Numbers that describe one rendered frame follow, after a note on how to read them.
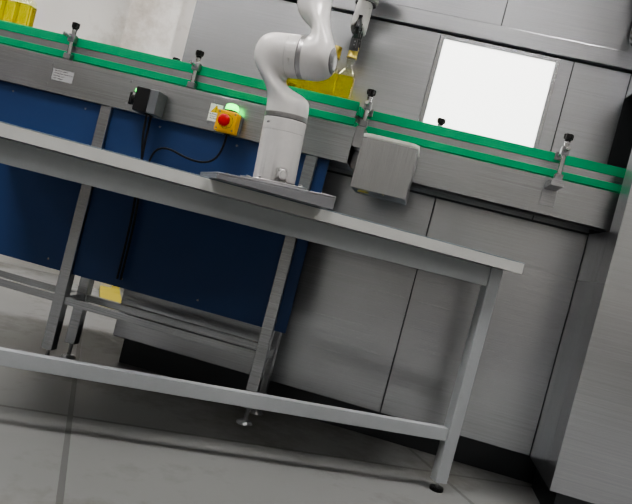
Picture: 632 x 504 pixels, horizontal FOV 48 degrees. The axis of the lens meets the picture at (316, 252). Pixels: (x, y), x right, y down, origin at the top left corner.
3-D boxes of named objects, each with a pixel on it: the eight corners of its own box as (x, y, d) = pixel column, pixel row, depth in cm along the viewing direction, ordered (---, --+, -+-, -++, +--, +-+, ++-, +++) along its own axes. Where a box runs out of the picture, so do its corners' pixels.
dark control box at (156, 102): (162, 120, 239) (168, 96, 239) (153, 115, 232) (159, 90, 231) (139, 115, 241) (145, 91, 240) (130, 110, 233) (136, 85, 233)
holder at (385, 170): (406, 206, 237) (417, 161, 237) (405, 199, 210) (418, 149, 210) (357, 194, 239) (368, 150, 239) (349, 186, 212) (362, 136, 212)
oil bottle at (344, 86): (342, 132, 249) (357, 73, 249) (340, 129, 244) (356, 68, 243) (326, 128, 250) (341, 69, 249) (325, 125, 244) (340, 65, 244)
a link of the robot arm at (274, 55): (298, 119, 190) (315, 31, 188) (236, 109, 195) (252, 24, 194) (312, 127, 201) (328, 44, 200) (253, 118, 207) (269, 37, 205)
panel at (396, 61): (535, 154, 252) (559, 61, 251) (536, 152, 249) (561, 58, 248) (294, 98, 264) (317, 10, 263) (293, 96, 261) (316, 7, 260)
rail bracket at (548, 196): (552, 207, 232) (569, 141, 232) (562, 204, 216) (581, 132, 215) (537, 204, 233) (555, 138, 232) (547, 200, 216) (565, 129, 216)
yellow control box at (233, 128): (238, 138, 236) (243, 117, 236) (232, 135, 228) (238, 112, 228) (218, 134, 237) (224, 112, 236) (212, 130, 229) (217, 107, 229)
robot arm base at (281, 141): (315, 193, 193) (328, 126, 192) (248, 179, 186) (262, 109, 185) (294, 191, 210) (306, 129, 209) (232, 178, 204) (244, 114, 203)
